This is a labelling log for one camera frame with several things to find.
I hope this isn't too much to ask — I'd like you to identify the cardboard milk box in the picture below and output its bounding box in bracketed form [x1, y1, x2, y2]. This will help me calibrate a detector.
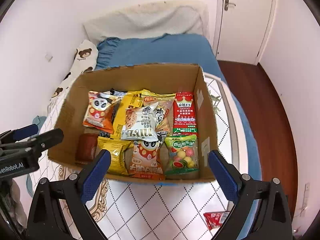
[48, 63, 217, 184]

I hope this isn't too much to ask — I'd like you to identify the yellow snack bag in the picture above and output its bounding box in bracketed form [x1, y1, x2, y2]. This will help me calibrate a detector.
[97, 137, 131, 176]

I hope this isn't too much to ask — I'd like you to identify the yellow rice cracker bag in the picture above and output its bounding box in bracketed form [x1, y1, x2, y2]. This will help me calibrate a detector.
[141, 89, 176, 133]

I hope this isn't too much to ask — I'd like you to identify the wall power outlet strip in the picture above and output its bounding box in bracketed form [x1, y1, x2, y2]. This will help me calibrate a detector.
[299, 183, 310, 217]

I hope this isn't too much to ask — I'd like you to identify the white door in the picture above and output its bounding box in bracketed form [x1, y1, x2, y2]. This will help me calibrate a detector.
[213, 0, 276, 65]

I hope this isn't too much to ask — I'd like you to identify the red spicy snack packet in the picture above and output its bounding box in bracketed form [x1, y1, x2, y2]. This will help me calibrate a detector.
[172, 92, 198, 136]

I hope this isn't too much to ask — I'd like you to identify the white diamond pattern blanket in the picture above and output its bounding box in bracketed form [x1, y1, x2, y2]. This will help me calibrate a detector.
[30, 72, 249, 240]

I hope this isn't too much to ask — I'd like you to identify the door handle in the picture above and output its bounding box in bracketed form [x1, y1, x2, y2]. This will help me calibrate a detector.
[224, 0, 236, 11]

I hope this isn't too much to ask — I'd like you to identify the yellow black biscuit pack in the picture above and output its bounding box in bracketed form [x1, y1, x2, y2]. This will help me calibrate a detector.
[99, 89, 143, 139]

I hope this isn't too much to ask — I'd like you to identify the white walnut snack bag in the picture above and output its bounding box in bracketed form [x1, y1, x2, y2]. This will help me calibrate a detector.
[120, 103, 158, 142]

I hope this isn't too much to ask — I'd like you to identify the watermelon candy bag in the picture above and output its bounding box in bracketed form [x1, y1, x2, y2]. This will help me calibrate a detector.
[164, 134, 199, 176]

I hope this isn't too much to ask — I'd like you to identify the bear pattern pillow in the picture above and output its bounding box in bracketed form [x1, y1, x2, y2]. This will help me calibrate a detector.
[50, 40, 98, 102]

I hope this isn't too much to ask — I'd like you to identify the small red snack packet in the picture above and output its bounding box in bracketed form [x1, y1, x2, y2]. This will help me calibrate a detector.
[203, 211, 229, 230]

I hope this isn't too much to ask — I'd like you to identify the white headboard pillow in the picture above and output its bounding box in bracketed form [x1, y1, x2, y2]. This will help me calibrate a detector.
[84, 0, 209, 44]

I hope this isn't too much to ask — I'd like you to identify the orange panda snack bag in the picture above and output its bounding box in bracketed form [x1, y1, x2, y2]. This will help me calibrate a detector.
[82, 91, 121, 134]

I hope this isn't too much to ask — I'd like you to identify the dark red hawthorn packet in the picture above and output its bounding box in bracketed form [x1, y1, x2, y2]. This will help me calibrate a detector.
[75, 133, 98, 163]

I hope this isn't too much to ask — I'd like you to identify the wall socket plate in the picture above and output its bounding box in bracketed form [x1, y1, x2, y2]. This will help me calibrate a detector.
[45, 53, 53, 62]

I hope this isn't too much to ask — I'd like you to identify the blue bed sheet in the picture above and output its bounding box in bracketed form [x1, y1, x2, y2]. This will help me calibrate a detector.
[94, 33, 262, 240]

